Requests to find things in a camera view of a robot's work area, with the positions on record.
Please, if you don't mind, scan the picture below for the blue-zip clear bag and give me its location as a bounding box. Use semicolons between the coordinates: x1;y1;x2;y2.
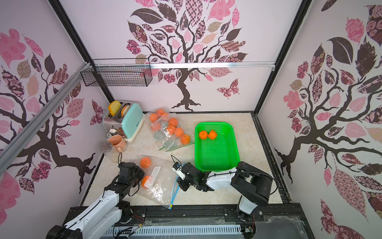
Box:
132;155;178;209

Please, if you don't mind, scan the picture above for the green plastic basket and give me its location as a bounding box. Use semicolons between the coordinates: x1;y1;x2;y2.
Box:
195;122;240;172

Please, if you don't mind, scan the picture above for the orange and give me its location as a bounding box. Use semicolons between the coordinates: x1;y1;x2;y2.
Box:
208;130;217;140
199;130;209;140

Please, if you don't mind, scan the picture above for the green-zip bag of oranges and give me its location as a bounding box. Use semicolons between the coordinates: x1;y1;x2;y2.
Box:
152;113;195;152

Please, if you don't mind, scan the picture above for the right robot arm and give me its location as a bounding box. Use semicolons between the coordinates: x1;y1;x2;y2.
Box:
172;162;274;219

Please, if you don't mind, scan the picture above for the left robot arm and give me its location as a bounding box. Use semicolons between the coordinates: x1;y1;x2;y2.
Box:
46;162;145;239

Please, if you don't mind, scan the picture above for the rear green-zip bag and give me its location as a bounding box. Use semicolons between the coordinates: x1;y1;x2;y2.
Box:
148;107;175;133

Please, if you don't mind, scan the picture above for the clear glass cup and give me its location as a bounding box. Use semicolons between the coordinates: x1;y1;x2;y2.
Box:
100;142;120;164

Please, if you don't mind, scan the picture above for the pink ceramic mug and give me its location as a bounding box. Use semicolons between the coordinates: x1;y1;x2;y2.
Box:
108;135;127;153

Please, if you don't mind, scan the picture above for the mint green toaster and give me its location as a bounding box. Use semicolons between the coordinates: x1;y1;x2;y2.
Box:
102;101;144;142

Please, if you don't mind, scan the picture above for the yellow toast slice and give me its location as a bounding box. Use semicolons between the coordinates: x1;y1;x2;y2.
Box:
108;101;121;117

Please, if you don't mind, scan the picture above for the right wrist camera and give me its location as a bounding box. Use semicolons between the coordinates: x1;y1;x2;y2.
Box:
172;162;186;180

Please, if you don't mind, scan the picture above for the white cable duct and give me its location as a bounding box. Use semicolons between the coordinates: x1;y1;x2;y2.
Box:
103;225;242;239

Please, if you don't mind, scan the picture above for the black wire wall basket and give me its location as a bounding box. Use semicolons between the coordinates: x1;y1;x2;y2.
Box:
80;56;153;87

